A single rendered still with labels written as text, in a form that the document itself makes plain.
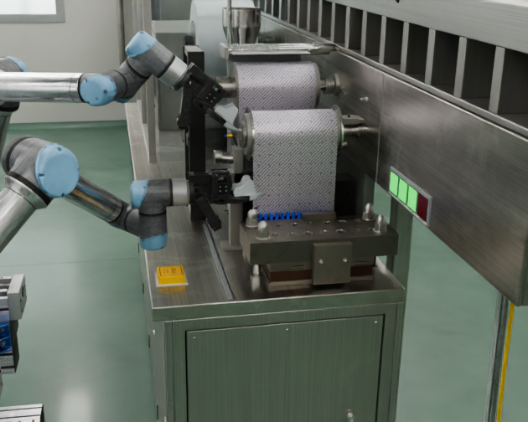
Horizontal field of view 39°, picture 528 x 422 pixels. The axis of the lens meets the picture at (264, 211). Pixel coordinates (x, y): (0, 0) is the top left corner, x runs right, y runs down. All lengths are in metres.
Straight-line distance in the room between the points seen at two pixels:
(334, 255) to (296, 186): 0.25
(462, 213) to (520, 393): 1.87
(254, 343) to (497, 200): 0.80
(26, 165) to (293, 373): 0.87
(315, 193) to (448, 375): 1.51
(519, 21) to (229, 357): 1.09
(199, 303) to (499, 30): 0.96
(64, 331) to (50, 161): 2.05
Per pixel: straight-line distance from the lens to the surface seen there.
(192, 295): 1.91
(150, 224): 2.01
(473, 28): 1.54
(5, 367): 2.45
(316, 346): 2.00
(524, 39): 1.37
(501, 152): 1.42
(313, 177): 2.08
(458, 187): 1.58
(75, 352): 3.51
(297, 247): 1.92
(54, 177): 1.74
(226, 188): 2.02
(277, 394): 2.05
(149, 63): 1.96
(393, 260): 2.41
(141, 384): 3.24
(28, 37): 7.56
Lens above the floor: 1.75
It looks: 20 degrees down
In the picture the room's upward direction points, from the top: 1 degrees clockwise
